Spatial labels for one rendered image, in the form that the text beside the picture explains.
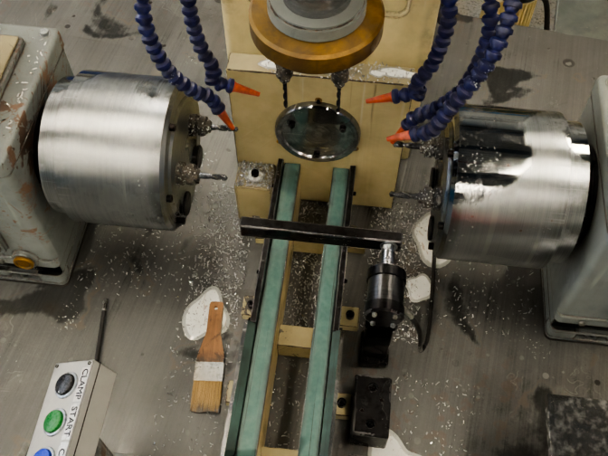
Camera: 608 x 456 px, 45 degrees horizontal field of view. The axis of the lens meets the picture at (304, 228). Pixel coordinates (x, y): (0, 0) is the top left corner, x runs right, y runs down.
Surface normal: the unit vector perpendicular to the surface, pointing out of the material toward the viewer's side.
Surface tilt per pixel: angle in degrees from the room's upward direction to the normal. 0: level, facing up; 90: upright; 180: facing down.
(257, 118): 90
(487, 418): 0
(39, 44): 0
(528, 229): 66
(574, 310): 90
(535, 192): 39
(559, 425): 0
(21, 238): 90
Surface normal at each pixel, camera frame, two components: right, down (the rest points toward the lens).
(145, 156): -0.07, 0.11
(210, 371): 0.00, -0.54
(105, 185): -0.11, 0.48
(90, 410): 0.89, -0.15
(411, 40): -0.12, 0.84
